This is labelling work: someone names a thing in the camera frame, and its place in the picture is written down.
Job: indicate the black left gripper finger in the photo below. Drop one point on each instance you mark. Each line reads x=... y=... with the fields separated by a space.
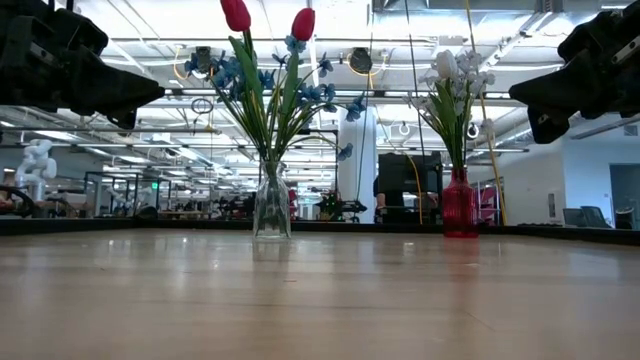
x=110 y=90
x=127 y=120

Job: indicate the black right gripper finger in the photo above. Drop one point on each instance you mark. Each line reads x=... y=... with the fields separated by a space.
x=560 y=90
x=547 y=127

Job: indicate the white artificial flower bunch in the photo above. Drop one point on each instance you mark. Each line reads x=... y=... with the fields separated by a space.
x=425 y=102
x=472 y=62

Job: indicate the white artificial tulip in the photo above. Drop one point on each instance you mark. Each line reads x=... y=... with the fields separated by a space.
x=446 y=64

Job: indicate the red artificial tulip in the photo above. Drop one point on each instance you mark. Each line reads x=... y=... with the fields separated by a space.
x=303 y=24
x=235 y=15

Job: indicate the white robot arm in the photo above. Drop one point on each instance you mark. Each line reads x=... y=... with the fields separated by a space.
x=37 y=165

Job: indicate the red ribbed glass vase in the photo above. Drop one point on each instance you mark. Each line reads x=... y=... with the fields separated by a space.
x=460 y=205

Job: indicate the clear ribbed glass vase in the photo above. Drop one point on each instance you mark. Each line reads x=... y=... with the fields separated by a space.
x=272 y=215

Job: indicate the pink cart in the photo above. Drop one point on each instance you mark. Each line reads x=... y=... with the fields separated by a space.
x=487 y=205

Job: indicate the black round bin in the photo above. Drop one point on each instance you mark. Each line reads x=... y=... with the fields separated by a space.
x=625 y=220

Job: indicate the black screen on stand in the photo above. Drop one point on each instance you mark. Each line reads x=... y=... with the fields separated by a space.
x=407 y=175

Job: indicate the person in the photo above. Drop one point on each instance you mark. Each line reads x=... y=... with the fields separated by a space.
x=376 y=187

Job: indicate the blue artificial flower bunch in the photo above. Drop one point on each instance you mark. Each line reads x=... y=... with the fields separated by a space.
x=310 y=92

